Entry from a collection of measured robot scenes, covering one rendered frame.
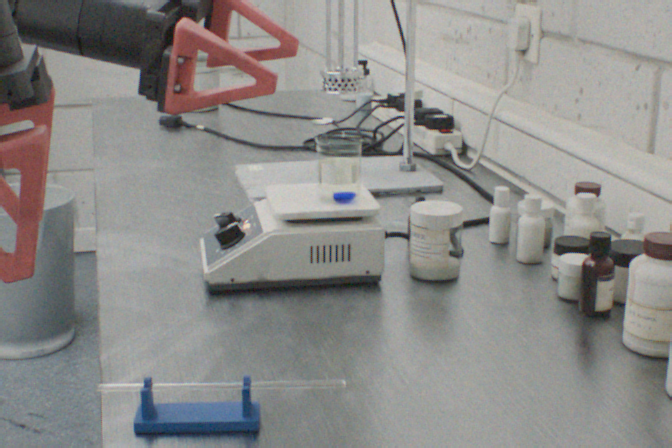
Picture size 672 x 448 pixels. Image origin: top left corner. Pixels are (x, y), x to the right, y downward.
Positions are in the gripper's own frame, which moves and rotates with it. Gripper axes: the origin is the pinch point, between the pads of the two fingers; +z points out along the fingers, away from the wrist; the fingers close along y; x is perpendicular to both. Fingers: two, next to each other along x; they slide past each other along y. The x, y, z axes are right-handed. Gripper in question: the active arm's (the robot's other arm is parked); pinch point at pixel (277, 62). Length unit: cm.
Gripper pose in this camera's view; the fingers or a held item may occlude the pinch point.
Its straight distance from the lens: 75.2
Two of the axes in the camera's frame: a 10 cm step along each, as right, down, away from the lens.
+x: -1.9, 8.7, 4.5
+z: 9.7, 2.3, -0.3
